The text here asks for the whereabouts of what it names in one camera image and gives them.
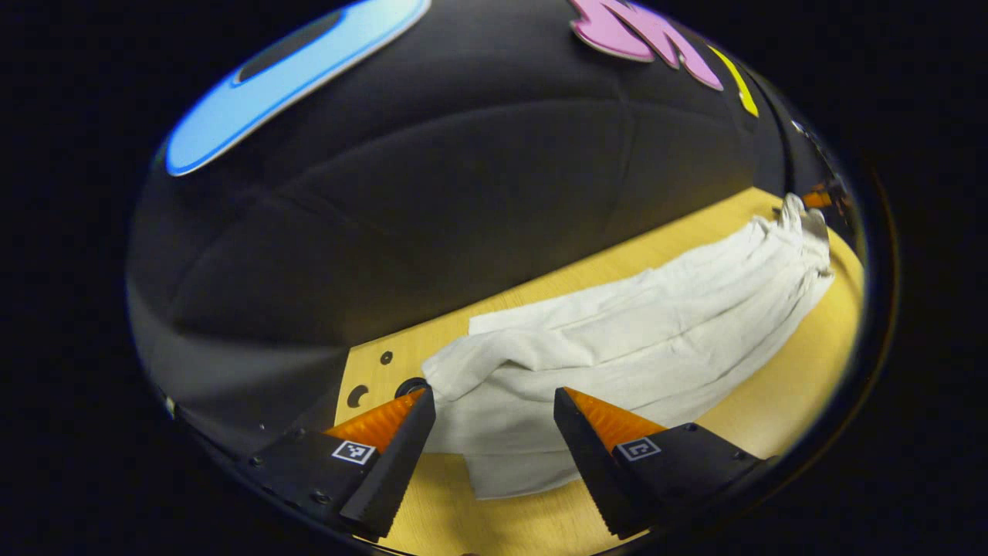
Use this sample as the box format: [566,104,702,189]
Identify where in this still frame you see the black backdrop cloth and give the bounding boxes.
[127,0,858,456]

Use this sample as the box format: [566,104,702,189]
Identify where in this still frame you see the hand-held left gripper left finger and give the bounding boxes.
[245,386,437,541]

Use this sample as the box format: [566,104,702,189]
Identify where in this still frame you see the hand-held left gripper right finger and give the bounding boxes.
[553,386,773,540]

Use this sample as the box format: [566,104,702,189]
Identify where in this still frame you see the white jeans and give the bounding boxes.
[421,193,836,501]

